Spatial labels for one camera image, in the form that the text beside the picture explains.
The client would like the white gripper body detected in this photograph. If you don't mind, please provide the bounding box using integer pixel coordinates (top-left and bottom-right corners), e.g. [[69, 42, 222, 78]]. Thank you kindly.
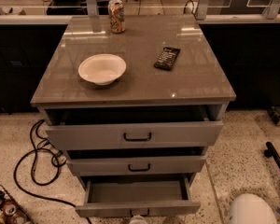
[[129, 215, 147, 224]]

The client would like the grey bottom drawer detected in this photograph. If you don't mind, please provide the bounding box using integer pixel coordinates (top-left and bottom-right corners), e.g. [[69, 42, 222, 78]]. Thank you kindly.
[[76, 175, 201, 217]]

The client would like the grey drawer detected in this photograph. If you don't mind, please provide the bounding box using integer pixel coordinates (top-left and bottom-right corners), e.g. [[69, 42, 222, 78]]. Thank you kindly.
[[44, 105, 224, 151], [67, 147, 205, 176], [76, 175, 201, 217]]

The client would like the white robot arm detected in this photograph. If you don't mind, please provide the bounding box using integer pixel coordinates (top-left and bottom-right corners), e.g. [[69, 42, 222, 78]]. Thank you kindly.
[[228, 193, 277, 224]]

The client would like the grey drawer cabinet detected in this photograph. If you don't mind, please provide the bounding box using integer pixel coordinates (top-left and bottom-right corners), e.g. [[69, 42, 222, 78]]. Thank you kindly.
[[30, 14, 237, 191]]

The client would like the grey middle drawer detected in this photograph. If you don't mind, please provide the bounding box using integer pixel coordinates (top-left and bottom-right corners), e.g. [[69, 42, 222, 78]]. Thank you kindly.
[[67, 147, 205, 176]]

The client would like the grey top drawer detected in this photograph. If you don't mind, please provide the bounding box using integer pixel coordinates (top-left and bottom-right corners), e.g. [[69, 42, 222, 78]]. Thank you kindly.
[[44, 105, 224, 151]]

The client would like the black bar on floor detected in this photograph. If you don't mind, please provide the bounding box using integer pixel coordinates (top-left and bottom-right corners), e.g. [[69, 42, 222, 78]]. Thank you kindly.
[[264, 142, 280, 170]]

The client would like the white bowl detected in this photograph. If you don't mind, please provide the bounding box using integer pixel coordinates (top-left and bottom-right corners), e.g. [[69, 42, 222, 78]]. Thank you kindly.
[[78, 54, 126, 85]]

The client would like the black snack bar wrapper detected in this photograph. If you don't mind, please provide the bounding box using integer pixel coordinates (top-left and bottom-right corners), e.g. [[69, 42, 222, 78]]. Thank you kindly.
[[154, 47, 180, 70]]

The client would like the yellow drink can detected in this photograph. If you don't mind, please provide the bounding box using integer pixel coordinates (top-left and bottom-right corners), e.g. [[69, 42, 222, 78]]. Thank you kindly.
[[108, 0, 125, 34]]

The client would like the black floor cable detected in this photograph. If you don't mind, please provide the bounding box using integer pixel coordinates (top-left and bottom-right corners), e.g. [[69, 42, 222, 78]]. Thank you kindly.
[[13, 119, 93, 224]]

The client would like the wire basket of cans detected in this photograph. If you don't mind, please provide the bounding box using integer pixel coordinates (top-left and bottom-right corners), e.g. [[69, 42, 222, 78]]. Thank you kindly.
[[0, 185, 34, 224]]

